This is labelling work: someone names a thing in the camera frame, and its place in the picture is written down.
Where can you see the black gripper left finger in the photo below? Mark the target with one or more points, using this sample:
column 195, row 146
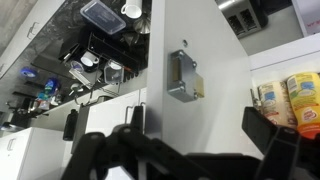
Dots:
column 133, row 156

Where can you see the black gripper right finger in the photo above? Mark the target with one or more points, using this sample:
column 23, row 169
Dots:
column 286, row 153

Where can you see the white cabinet door with lock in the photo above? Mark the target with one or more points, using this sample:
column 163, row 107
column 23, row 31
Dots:
column 216, row 50

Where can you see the pale creamer canister blue label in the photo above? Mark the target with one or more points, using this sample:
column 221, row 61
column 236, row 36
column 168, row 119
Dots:
column 276, row 103

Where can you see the yellow creamer canister orange lid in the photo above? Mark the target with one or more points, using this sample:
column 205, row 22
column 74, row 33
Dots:
column 306, row 103

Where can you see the black drinking bottle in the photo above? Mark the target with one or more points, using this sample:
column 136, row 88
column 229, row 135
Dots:
column 70, row 125

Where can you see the chrome sink faucet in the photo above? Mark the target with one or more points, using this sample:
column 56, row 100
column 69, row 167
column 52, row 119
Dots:
column 80, row 95

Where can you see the clear plastic cup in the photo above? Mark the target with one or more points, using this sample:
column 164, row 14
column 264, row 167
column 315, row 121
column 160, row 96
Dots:
column 114, row 71

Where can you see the white cabinets beyond sink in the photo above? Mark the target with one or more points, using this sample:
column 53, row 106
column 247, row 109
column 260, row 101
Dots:
column 40, row 150

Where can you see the black mug white inside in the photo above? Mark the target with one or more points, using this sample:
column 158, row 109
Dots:
column 89, row 61

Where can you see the blue plastic bottle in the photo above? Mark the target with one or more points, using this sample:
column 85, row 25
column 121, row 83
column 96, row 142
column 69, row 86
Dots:
column 51, row 88

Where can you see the blue tape roll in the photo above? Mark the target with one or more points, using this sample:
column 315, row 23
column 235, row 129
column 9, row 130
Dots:
column 28, row 72

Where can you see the white ceramic mug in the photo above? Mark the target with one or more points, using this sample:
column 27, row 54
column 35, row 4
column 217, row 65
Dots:
column 132, row 9

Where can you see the white wall cabinet with shelves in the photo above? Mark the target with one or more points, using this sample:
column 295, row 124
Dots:
column 283, row 55

